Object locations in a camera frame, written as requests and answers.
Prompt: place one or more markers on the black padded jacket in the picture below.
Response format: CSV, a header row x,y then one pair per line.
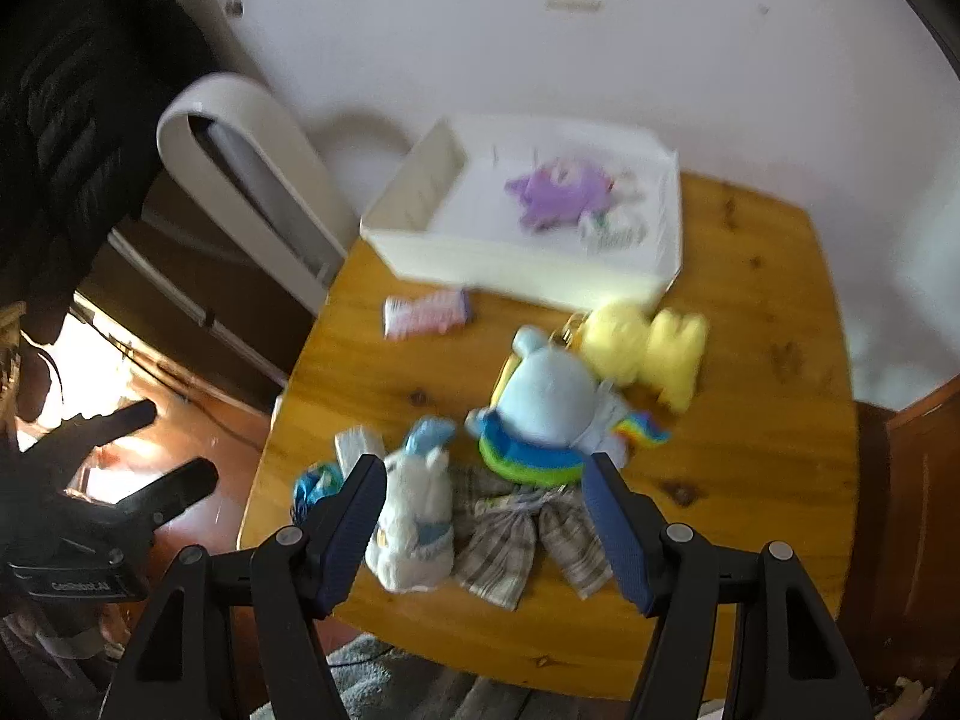
x,y
84,83

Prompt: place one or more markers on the white bear plush toy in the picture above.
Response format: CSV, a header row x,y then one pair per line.
x,y
412,547

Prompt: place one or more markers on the yellow plush toy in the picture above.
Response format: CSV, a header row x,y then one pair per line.
x,y
621,345

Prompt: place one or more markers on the wooden cabinet door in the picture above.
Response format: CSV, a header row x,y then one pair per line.
x,y
899,612

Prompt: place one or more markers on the pink tissue packet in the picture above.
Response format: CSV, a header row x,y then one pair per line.
x,y
434,314

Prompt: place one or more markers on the small white cube box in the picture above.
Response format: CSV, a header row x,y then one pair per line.
x,y
353,443

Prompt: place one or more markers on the white plastic storage bin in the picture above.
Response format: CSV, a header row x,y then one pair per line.
x,y
446,218

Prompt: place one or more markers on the purple plush toy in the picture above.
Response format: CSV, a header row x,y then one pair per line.
x,y
559,192

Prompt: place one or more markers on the wooden bedside table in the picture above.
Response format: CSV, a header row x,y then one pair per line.
x,y
766,452

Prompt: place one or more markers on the blue rainbow plush toy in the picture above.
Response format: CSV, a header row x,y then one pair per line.
x,y
548,414

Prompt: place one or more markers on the plaid fabric bow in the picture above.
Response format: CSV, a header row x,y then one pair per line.
x,y
500,527

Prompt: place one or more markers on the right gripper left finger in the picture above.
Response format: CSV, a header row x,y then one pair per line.
x,y
180,661

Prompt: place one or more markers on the white green medicine box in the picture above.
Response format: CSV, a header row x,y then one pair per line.
x,y
621,227

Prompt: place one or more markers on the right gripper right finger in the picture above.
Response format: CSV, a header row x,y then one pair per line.
x,y
789,659

